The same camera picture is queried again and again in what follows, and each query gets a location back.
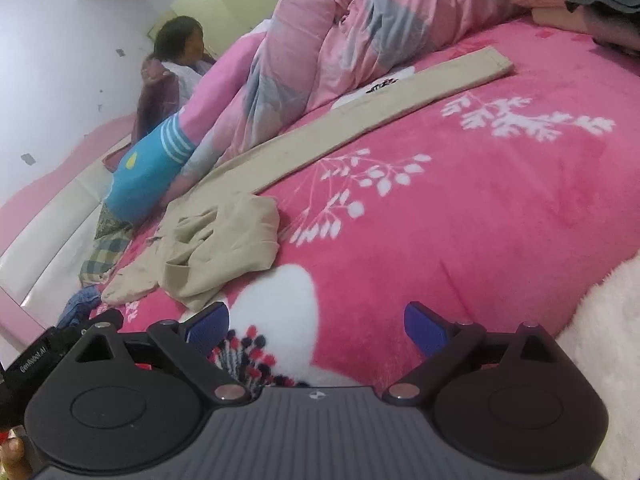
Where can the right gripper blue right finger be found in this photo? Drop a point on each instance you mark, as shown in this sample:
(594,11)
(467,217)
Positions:
(446,347)

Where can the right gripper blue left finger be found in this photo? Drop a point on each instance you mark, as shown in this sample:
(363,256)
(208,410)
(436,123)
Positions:
(187,347)

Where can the beige khaki trousers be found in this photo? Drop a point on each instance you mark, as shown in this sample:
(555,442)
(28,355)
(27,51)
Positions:
(225,227)

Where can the folded blue denim garment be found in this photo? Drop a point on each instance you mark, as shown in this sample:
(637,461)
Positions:
(80,306)

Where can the green plaid pillow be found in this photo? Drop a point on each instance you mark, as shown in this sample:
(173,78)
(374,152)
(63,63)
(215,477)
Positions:
(111,240)

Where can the pink white padded headboard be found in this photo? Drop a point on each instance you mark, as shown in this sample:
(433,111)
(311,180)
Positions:
(47,231)

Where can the pink floral fleece bedsheet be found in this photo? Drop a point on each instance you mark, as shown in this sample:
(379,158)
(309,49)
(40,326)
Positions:
(500,205)

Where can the white fluffy blanket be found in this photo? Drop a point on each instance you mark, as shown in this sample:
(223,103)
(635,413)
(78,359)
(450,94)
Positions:
(602,339)

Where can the blue pink striped pillow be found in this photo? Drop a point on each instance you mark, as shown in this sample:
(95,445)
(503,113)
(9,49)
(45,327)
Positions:
(145,173)

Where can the child in maroon jacket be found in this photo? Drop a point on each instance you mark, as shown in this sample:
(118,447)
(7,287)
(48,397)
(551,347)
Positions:
(170,73)

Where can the pink grey floral duvet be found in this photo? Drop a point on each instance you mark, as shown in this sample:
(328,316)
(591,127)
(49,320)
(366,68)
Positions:
(309,54)

